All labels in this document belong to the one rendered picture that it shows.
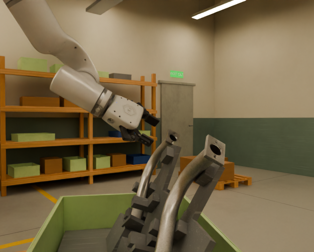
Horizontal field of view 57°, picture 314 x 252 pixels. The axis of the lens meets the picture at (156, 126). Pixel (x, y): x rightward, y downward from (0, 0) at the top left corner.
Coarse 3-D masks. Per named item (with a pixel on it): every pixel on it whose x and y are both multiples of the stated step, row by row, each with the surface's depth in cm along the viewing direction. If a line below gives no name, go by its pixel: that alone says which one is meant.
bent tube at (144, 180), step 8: (168, 136) 86; (176, 136) 88; (160, 144) 90; (168, 144) 87; (176, 144) 86; (160, 152) 90; (152, 160) 92; (144, 168) 92; (152, 168) 92; (144, 176) 90; (144, 184) 87; (144, 192) 85; (136, 216) 78
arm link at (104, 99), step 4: (104, 92) 81; (108, 92) 82; (100, 96) 80; (104, 96) 81; (108, 96) 81; (100, 100) 80; (104, 100) 81; (108, 100) 82; (96, 104) 81; (100, 104) 80; (104, 104) 81; (96, 108) 81; (100, 108) 81; (104, 108) 82; (92, 112) 83; (96, 112) 82; (100, 112) 82
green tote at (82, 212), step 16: (64, 208) 97; (80, 208) 98; (96, 208) 99; (112, 208) 100; (48, 224) 72; (64, 224) 97; (80, 224) 98; (96, 224) 99; (112, 224) 100; (208, 224) 72; (48, 240) 72; (224, 240) 62
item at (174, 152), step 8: (168, 152) 73; (176, 152) 73; (168, 160) 74; (176, 160) 74; (168, 168) 74; (168, 176) 73; (160, 184) 75; (168, 184) 73; (160, 192) 73; (160, 200) 71; (160, 208) 70; (152, 216) 73; (160, 216) 68; (144, 224) 76; (144, 232) 74; (120, 240) 72; (120, 248) 69; (128, 248) 65
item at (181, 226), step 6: (150, 222) 58; (156, 222) 56; (180, 222) 56; (150, 228) 56; (156, 228) 56; (180, 228) 55; (186, 228) 55; (156, 234) 56; (174, 234) 55; (180, 234) 55; (174, 240) 56
